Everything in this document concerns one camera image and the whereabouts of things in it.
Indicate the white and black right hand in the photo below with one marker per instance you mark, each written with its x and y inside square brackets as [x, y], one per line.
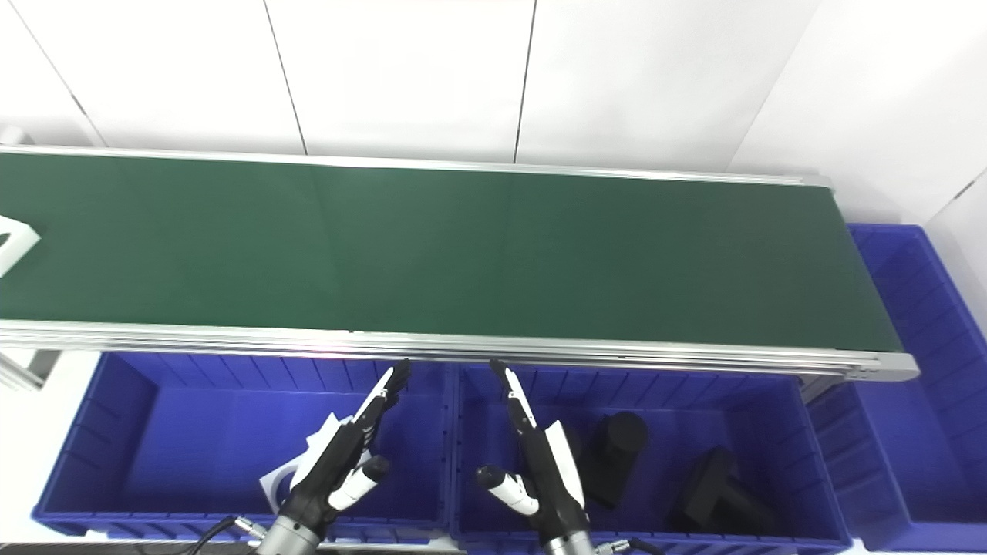
[551, 478]

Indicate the white and black left hand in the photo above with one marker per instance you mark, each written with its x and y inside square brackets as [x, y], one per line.
[339, 462]

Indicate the white square part with hole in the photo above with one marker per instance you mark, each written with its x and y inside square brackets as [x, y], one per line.
[15, 239]
[271, 486]

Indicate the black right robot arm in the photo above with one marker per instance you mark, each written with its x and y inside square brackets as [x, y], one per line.
[569, 546]

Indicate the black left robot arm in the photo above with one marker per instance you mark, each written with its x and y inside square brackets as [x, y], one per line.
[287, 539]

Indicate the black cylinder part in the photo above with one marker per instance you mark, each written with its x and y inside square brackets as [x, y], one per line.
[617, 455]

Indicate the blue bin with black parts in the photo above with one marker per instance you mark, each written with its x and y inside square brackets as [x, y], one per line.
[663, 416]

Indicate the blue bin with white parts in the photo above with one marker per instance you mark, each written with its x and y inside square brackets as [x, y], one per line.
[193, 447]

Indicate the black T-shaped part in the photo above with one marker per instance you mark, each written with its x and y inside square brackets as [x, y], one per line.
[713, 493]

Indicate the aluminium conveyor support leg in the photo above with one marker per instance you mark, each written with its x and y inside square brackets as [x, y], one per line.
[27, 368]

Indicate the empty blue plastic bin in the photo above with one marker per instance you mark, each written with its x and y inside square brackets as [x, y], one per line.
[917, 432]

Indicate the green conveyor with aluminium frame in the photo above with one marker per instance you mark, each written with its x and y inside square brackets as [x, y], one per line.
[463, 254]

